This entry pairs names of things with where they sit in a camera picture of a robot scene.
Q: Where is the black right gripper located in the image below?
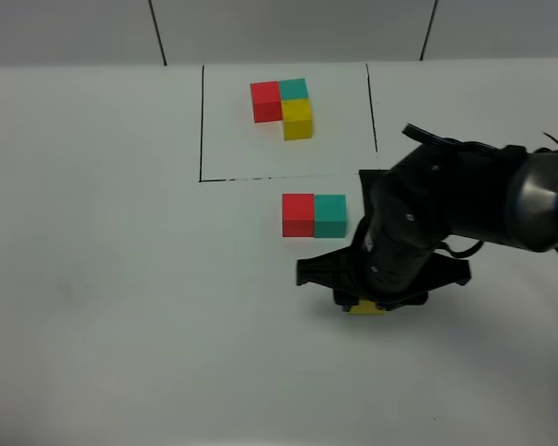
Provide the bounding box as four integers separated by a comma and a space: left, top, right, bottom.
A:
296, 217, 472, 310

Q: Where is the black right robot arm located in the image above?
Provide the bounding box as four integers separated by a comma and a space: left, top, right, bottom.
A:
296, 142, 558, 311

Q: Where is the yellow template block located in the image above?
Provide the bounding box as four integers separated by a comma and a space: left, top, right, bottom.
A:
281, 98, 313, 140

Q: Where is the teal template block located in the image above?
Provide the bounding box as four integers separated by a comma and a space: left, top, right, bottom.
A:
278, 78, 309, 101

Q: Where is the red template block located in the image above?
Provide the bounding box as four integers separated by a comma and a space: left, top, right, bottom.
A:
250, 81, 283, 123

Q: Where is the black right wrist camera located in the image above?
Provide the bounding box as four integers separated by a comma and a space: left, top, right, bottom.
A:
359, 169, 391, 223

